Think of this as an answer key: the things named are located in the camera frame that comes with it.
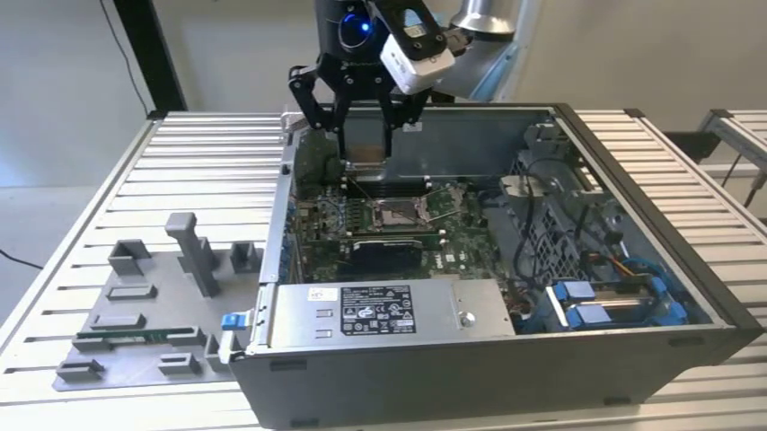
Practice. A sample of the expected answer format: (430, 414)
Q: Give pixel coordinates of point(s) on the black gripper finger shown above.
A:
(402, 114)
(314, 114)

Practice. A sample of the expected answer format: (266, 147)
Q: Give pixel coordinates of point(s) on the silver CPU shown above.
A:
(366, 152)

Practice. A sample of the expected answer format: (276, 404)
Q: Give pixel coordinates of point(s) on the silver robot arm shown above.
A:
(488, 49)

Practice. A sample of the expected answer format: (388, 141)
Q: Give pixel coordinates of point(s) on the black RAM slot bank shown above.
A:
(385, 183)
(394, 233)

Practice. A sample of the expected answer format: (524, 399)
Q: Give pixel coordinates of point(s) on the CPU socket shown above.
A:
(394, 218)

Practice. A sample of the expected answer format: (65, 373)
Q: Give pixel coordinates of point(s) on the metal locking lever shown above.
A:
(362, 189)

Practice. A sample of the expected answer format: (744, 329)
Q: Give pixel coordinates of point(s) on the green motherboard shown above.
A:
(461, 242)

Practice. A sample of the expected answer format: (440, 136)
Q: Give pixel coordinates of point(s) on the black expansion card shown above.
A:
(385, 258)

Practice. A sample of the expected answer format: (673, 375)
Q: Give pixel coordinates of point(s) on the grey drive cage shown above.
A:
(539, 233)

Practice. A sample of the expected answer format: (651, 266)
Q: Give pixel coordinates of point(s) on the silver power supply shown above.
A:
(298, 323)

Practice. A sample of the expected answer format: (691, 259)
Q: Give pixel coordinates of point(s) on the blue case latch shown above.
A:
(232, 322)

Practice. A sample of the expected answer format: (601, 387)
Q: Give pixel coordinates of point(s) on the black box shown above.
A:
(688, 146)

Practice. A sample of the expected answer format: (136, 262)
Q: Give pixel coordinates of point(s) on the blue disk carrier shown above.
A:
(589, 318)
(573, 290)

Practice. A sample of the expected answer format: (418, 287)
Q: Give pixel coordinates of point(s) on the grey parts rack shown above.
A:
(173, 310)

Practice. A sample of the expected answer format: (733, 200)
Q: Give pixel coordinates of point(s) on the aluminium side table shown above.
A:
(733, 130)

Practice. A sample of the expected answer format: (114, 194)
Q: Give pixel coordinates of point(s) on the green RAM stick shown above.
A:
(137, 335)

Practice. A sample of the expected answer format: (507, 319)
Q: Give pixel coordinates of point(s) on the black open PC case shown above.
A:
(418, 381)

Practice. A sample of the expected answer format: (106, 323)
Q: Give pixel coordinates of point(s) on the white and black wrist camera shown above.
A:
(418, 67)

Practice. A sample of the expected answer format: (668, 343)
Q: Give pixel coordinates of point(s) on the black upright post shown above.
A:
(156, 54)

